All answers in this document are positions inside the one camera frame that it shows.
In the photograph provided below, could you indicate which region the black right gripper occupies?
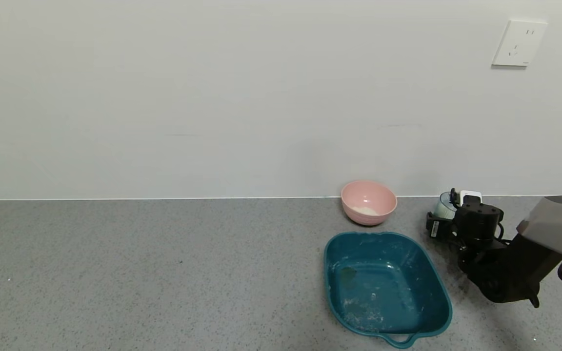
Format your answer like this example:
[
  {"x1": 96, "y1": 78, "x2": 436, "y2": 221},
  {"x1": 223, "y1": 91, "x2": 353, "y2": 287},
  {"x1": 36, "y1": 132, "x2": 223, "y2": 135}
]
[{"x1": 425, "y1": 212, "x2": 458, "y2": 240}]

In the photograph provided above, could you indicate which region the ribbed transparent teal cup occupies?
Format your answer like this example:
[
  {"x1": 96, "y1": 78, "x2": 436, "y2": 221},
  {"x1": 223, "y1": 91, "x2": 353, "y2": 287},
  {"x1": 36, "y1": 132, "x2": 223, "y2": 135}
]
[{"x1": 433, "y1": 192, "x2": 459, "y2": 220}]

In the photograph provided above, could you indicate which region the teal plastic basin tray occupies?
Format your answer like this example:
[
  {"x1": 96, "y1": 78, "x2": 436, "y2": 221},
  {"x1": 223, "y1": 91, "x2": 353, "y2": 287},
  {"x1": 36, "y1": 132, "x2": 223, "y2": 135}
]
[{"x1": 323, "y1": 231, "x2": 453, "y2": 349}]

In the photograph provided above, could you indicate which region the pink bowl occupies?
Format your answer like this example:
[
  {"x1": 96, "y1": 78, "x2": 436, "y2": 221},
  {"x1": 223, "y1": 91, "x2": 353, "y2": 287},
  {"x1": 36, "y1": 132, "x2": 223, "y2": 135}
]
[{"x1": 341, "y1": 180, "x2": 398, "y2": 226}]

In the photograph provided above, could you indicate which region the white wall socket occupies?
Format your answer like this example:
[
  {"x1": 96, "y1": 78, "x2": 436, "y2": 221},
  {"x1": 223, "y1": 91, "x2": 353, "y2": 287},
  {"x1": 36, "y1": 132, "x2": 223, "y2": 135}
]
[{"x1": 491, "y1": 19, "x2": 548, "y2": 67}]

